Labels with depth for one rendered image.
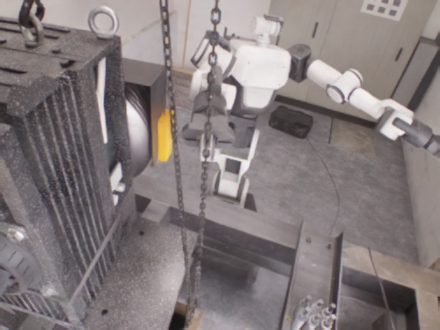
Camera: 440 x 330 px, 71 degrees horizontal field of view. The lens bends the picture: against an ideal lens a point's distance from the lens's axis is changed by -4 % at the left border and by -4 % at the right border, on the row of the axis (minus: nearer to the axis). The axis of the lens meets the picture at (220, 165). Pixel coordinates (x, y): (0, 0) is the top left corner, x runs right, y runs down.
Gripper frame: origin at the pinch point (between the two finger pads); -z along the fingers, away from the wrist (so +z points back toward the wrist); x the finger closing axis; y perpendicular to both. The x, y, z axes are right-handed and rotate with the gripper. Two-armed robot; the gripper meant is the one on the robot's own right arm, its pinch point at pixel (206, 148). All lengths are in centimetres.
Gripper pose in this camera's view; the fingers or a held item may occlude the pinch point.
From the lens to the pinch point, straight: 72.6
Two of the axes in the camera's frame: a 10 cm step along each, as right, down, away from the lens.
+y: 0.8, -7.1, -7.0
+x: -10.0, -0.7, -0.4
